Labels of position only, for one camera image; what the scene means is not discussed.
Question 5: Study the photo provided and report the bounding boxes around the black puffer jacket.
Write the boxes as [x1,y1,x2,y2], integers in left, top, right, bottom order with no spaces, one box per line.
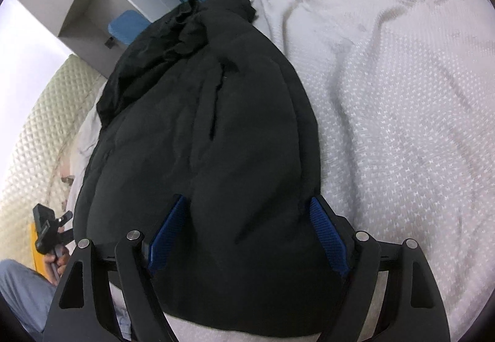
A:
[73,0,352,339]

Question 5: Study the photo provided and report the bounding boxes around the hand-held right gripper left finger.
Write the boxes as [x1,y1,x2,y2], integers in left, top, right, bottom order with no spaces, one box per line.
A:
[42,194,189,342]

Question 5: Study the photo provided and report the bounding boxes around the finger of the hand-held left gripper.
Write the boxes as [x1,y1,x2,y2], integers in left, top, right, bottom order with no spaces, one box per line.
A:
[58,211,74,248]

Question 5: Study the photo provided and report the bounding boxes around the yellow object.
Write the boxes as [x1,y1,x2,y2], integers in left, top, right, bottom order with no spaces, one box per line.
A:
[30,222,53,281]

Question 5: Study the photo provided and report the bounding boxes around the person's left hand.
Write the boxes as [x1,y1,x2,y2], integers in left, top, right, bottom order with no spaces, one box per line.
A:
[44,245,71,283]

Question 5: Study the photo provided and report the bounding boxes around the person's denim jeans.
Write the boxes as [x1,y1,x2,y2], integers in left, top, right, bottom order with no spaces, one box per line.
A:
[0,259,58,335]

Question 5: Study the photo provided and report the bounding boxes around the cream quilted headboard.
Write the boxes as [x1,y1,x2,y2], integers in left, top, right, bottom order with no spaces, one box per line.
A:
[0,54,111,261]

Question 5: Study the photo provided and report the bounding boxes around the bed with grey sheet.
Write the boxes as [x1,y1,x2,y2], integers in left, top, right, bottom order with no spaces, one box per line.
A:
[71,0,495,342]

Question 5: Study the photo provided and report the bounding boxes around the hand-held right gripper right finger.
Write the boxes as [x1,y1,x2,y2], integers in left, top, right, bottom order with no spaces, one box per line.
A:
[309,195,452,342]

